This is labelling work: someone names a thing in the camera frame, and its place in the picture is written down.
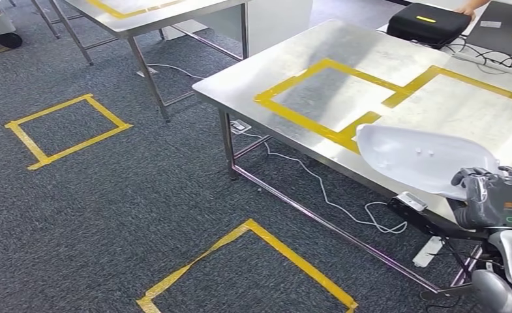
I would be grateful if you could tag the person's forearm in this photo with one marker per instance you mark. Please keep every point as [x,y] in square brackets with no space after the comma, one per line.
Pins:
[478,3]

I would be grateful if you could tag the person's hand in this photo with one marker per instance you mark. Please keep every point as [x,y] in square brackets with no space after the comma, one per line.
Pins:
[465,11]

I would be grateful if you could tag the person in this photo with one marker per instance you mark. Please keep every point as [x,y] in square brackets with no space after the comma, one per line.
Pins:
[467,6]

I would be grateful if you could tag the yellow tape single rectangle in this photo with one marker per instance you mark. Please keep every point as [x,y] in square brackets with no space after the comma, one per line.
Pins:
[117,14]

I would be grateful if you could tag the dark grey flat case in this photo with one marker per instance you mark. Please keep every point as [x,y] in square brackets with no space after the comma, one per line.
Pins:
[502,39]

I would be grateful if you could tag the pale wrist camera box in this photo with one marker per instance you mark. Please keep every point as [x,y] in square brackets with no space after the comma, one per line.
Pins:
[411,201]

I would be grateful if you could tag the stainless steel table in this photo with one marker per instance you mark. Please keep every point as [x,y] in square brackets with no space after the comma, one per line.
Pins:
[204,13]

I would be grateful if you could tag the broad white plastic part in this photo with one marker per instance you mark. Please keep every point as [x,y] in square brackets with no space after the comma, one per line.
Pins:
[411,157]

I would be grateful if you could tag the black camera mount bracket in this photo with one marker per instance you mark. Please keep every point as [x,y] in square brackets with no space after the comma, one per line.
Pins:
[428,224]

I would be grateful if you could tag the black zip case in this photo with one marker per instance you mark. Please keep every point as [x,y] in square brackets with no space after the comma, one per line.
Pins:
[420,30]

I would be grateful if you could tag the white cabinet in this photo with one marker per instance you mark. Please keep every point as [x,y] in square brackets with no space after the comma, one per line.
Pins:
[277,26]

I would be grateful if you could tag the stainless steel workbench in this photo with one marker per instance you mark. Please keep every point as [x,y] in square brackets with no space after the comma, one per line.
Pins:
[325,43]

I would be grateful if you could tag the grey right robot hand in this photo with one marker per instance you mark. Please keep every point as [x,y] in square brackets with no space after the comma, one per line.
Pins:
[497,203]

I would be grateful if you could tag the white power strip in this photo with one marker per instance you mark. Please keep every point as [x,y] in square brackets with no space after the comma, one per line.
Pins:
[428,251]

